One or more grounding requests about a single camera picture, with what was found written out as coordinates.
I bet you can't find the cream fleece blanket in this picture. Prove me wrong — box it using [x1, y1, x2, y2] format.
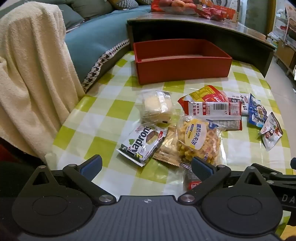
[0, 2, 86, 158]

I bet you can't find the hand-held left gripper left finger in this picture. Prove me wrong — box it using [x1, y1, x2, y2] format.
[30, 155, 116, 206]

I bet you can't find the red cardboard box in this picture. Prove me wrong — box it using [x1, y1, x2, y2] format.
[133, 39, 232, 85]

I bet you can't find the blue sofa cover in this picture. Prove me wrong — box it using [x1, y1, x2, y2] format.
[63, 6, 152, 93]

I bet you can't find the dark coffee table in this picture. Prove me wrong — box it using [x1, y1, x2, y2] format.
[127, 10, 277, 79]

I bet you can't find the clear pastry packet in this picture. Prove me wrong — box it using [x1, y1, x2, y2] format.
[140, 90, 173, 127]

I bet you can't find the yellow cookie bag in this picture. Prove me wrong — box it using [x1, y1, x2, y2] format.
[176, 115, 226, 168]

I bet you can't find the tan cracker packet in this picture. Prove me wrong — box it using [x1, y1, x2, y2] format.
[153, 125, 183, 167]

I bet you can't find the wooden low cabinet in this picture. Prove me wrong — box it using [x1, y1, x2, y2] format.
[275, 39, 296, 77]

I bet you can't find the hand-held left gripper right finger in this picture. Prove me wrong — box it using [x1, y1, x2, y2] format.
[178, 156, 264, 206]

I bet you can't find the glass fruit plate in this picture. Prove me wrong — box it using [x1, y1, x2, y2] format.
[151, 6, 200, 15]

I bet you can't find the white red-edged barcode packet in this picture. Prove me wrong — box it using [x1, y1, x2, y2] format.
[184, 101, 243, 131]

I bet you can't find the clear brown snack packet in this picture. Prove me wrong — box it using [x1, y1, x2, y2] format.
[183, 170, 204, 192]

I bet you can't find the red packet with yellow label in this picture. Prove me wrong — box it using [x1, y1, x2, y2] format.
[178, 85, 229, 109]

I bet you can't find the green white wafer packet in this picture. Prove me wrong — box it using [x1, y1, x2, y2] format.
[116, 124, 167, 167]

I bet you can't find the green sofa backrest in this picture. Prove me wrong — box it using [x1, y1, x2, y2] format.
[44, 0, 114, 28]

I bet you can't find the blue snack packet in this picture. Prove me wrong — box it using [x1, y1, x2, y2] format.
[247, 93, 268, 128]

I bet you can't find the red crumpled snack bag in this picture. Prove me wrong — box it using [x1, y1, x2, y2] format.
[198, 6, 232, 22]

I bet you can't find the small white brown-picture packet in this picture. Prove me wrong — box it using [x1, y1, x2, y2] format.
[258, 112, 284, 151]

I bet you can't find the orange cardboard box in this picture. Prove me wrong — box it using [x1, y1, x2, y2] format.
[217, 1, 241, 23]

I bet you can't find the green checkered tablecloth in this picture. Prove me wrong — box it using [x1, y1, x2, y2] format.
[45, 50, 296, 232]

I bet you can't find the white packet with orange picture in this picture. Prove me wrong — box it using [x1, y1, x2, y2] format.
[225, 91, 251, 116]

